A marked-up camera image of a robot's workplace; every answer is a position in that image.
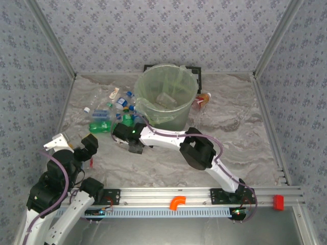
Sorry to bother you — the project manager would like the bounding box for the orange bottle with red label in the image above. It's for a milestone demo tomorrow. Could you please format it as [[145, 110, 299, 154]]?
[[191, 92, 212, 112]]

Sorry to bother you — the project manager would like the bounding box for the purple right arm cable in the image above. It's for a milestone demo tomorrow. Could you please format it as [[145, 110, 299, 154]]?
[[109, 114, 258, 223]]

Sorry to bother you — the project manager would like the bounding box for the orange pipe elbow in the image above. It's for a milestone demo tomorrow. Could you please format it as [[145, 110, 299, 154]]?
[[169, 195, 187, 211]]

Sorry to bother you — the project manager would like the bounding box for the aluminium lower frame profile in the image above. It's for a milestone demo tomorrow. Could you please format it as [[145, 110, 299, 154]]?
[[292, 206, 316, 245]]

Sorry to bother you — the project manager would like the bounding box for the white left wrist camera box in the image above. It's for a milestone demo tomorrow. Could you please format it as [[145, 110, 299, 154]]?
[[42, 134, 74, 152]]

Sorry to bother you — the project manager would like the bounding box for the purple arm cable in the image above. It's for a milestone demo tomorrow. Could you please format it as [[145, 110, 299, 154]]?
[[21, 150, 103, 245], [109, 114, 258, 223]]

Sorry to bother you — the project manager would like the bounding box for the red plastic block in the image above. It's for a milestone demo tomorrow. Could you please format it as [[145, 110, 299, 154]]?
[[272, 194, 285, 211]]

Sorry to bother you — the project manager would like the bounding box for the translucent green trash bin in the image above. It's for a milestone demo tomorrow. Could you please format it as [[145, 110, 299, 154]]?
[[134, 63, 198, 131]]

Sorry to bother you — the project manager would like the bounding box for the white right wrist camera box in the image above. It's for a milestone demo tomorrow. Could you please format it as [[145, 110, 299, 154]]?
[[112, 135, 130, 144]]

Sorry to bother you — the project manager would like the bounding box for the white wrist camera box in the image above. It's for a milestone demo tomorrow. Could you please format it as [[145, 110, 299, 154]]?
[[112, 135, 130, 144], [42, 134, 74, 152]]

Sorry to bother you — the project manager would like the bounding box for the long aluminium mounting rail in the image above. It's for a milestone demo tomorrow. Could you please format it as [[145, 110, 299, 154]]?
[[58, 187, 306, 207]]

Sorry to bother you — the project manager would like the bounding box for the green plastic bottle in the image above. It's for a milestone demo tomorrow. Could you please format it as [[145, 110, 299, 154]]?
[[88, 121, 114, 135]]

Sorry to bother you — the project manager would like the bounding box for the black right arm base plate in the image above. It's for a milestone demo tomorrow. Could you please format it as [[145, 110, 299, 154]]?
[[209, 188, 258, 205]]

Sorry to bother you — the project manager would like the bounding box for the slotted pale blue cable duct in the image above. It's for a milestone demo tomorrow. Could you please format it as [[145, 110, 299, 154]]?
[[57, 207, 235, 218]]

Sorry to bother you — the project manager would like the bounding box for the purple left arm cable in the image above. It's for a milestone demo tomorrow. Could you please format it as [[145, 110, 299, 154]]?
[[21, 150, 103, 245]]

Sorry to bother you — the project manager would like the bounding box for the green bottle yellow cap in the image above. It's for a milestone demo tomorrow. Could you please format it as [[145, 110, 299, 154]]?
[[122, 106, 135, 127]]

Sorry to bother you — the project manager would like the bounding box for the aluminium frame post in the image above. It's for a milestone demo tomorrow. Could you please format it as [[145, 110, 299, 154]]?
[[25, 0, 78, 79], [252, 0, 305, 79]]

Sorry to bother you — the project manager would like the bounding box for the clear bottle blue label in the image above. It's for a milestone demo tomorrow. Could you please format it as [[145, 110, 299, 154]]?
[[114, 96, 136, 111]]

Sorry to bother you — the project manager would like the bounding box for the white cap blue label bottle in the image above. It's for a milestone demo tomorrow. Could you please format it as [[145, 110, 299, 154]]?
[[83, 106, 113, 121]]

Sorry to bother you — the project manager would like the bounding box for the black checkerboard calibration board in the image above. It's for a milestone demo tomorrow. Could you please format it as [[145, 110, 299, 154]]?
[[143, 64, 202, 94]]

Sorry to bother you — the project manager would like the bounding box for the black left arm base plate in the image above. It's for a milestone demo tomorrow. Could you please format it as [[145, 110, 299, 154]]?
[[97, 188, 121, 206]]

